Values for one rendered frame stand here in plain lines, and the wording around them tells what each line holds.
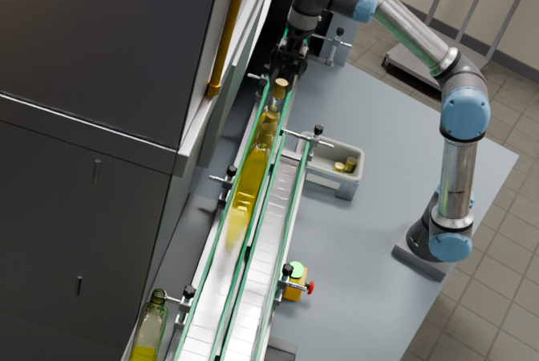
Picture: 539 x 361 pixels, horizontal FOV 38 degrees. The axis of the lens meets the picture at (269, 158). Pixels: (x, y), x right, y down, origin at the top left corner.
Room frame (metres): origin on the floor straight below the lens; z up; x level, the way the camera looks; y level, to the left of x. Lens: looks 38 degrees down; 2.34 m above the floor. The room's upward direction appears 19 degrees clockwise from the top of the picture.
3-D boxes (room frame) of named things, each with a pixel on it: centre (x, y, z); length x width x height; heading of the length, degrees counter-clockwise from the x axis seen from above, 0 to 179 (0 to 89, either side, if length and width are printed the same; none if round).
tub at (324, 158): (2.06, -0.18, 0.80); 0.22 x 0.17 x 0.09; 92
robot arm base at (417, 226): (1.86, -0.55, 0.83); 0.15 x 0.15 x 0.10
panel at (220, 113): (2.07, 0.18, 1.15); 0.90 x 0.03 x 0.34; 2
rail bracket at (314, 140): (1.94, -0.09, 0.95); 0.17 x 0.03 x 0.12; 92
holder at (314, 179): (2.06, -0.16, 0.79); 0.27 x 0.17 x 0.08; 92
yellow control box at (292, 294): (1.51, -0.17, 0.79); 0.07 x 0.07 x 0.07; 2
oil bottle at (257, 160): (1.65, 0.03, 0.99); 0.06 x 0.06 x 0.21; 2
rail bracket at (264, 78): (2.17, 0.12, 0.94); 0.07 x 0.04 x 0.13; 92
